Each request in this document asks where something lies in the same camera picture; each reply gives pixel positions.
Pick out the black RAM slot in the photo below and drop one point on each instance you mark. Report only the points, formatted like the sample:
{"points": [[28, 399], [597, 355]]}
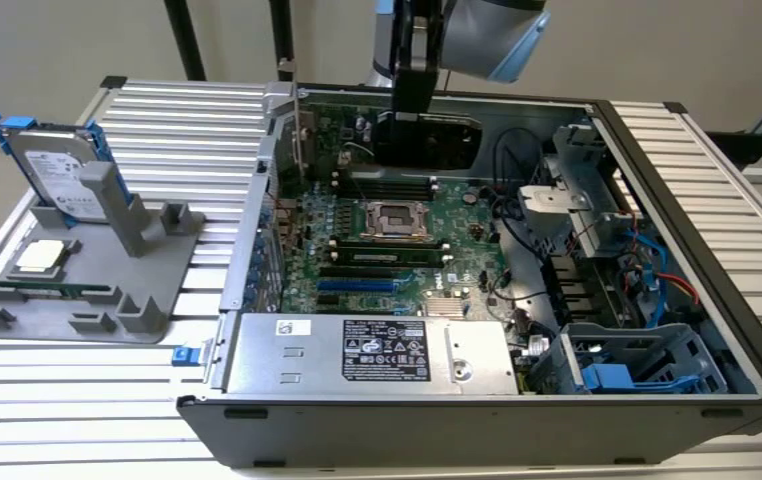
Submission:
{"points": [[389, 252], [393, 183], [389, 243], [393, 193], [393, 179], [393, 188], [389, 247]]}

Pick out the round coin battery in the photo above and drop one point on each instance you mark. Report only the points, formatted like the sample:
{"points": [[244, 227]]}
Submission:
{"points": [[469, 197]]}

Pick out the black stand pole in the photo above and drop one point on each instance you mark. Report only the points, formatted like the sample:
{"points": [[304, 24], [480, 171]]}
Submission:
{"points": [[281, 30], [186, 40]]}

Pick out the CPU socket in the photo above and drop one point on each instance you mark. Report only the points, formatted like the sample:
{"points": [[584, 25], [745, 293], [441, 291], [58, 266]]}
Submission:
{"points": [[396, 215]]}

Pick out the green motherboard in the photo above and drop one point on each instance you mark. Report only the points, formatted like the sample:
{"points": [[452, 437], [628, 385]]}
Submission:
{"points": [[460, 235]]}

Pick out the RAM stick with white label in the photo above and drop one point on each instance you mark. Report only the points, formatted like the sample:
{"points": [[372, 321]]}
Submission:
{"points": [[380, 258]]}

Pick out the silver metal drive cage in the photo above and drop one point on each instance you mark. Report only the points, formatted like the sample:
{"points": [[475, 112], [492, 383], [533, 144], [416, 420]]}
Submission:
{"points": [[593, 210]]}

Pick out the long black expansion slot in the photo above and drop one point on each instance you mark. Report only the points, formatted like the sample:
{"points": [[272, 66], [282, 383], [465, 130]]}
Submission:
{"points": [[360, 273]]}

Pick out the blue expansion slot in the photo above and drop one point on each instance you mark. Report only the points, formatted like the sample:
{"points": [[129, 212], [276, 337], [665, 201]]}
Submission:
{"points": [[353, 288]]}

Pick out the silver finned heatsink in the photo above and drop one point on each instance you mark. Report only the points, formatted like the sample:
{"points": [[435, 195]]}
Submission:
{"points": [[449, 307]]}

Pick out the short black expansion slot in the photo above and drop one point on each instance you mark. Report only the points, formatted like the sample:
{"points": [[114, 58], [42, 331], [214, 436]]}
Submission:
{"points": [[329, 300]]}

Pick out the silver power supply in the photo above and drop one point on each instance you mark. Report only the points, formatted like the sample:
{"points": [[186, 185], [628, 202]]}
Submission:
{"points": [[313, 360]]}

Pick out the hard disk in blue carrier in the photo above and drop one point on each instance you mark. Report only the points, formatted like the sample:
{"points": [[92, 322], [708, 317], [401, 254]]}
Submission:
{"points": [[60, 175]]}

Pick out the blue-grey disk bay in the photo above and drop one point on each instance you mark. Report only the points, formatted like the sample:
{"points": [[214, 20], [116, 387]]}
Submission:
{"points": [[660, 336]]}

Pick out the blue case latch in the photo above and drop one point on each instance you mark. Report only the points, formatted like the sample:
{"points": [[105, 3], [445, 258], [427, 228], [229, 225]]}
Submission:
{"points": [[182, 356]]}

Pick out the green RAM stick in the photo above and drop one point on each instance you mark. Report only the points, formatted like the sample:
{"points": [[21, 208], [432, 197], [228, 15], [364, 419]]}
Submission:
{"points": [[80, 290]]}

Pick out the blue disk carrier clip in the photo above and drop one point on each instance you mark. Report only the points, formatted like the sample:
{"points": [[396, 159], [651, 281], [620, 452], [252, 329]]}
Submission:
{"points": [[607, 377]]}

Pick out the silver CPU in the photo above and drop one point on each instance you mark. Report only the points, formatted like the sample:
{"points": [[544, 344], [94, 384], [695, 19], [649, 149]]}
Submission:
{"points": [[42, 255]]}

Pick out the open black PC case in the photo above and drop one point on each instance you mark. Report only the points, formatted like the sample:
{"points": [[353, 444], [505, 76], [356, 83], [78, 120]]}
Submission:
{"points": [[420, 430]]}

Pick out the grey parts rack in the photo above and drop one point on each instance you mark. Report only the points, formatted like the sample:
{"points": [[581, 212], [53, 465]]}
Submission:
{"points": [[40, 312]]}

